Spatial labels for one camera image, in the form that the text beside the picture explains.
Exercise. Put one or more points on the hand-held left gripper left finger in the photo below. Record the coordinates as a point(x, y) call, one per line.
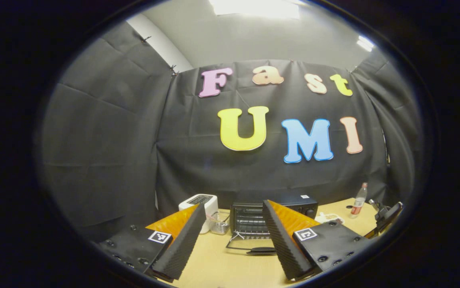
point(183, 244)

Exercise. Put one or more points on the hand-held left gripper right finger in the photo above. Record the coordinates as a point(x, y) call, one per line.
point(284, 244)

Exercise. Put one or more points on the large ceiling light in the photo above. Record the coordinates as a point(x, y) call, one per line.
point(254, 8)

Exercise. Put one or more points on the clear glass container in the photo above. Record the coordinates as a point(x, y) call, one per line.
point(219, 227)

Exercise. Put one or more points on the white toaster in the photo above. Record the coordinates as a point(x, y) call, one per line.
point(209, 204)

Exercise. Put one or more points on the black electric oven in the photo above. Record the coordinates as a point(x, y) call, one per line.
point(294, 202)

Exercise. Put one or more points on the clear plastic bottle red label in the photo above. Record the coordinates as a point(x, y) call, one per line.
point(358, 204)

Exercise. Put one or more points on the white divided plate with beans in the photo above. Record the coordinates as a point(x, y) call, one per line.
point(328, 218)

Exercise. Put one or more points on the small ceiling lights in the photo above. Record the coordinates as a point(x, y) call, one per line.
point(365, 43)

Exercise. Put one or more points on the black backdrop cloth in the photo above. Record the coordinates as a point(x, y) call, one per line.
point(133, 140)

